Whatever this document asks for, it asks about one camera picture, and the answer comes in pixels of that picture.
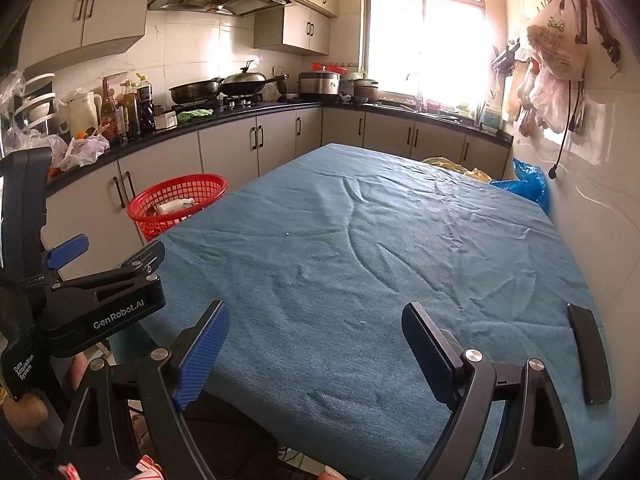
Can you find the steel faucet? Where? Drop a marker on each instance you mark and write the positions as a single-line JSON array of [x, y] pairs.
[[416, 90]]

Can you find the blue plastic bag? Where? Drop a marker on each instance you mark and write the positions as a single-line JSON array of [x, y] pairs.
[[527, 182]]

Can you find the red white patterned cloth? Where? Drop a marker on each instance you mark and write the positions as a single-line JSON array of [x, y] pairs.
[[147, 467]]

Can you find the wall hook rack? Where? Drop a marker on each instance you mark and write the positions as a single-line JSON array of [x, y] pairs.
[[600, 20]]

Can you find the black rectangular device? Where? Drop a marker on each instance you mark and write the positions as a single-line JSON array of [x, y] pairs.
[[590, 355]]

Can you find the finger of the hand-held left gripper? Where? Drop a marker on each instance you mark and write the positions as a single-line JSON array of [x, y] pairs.
[[142, 262], [67, 252]]

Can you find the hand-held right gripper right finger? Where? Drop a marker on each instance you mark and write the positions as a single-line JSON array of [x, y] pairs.
[[425, 350]]

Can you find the cluster of condiment bottles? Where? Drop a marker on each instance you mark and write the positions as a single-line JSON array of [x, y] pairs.
[[125, 110]]

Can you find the white plastic bag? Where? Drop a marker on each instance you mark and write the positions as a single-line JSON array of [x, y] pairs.
[[80, 152]]

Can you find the kitchen window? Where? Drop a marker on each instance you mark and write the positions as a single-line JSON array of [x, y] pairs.
[[425, 35]]

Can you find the red plastic basket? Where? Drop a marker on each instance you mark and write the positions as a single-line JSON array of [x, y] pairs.
[[150, 225]]

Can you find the yellow plastic bag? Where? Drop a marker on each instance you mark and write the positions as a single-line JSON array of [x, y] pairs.
[[457, 167]]

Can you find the blue tablecloth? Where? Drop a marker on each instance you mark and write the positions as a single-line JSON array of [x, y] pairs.
[[350, 260]]

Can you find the dark frying pan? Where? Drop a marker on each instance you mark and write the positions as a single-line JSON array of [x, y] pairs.
[[195, 92]]

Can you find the cream lower kitchen cabinets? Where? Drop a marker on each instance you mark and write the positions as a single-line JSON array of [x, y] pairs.
[[225, 145]]

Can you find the red plastic tray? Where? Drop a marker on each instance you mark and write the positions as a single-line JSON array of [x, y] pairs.
[[327, 66]]

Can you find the hanging plastic bags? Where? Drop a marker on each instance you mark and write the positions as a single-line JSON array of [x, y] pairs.
[[555, 45]]

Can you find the green cloth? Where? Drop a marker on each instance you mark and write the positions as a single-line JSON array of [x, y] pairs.
[[195, 115]]

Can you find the white foil pouch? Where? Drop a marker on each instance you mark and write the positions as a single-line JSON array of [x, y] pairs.
[[175, 206]]

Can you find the white kettle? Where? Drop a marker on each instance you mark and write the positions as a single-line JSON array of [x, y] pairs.
[[82, 115]]

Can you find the black kitchen countertop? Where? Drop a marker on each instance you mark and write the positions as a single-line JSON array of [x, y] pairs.
[[145, 141]]

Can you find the steel rice cooker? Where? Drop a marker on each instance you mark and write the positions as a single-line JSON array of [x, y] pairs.
[[320, 85]]

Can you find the small white box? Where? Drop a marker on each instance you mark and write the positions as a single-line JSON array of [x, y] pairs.
[[165, 121]]

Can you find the person's left hand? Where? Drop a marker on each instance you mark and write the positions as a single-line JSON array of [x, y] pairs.
[[27, 415]]

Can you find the gas stove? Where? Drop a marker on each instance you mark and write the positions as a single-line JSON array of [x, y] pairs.
[[235, 104]]

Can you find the black wok with lid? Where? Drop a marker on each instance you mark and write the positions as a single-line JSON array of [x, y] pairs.
[[245, 82]]

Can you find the white dish rack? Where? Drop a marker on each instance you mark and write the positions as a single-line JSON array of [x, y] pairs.
[[32, 105]]

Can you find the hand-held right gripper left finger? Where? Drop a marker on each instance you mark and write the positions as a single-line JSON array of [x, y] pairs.
[[202, 355]]

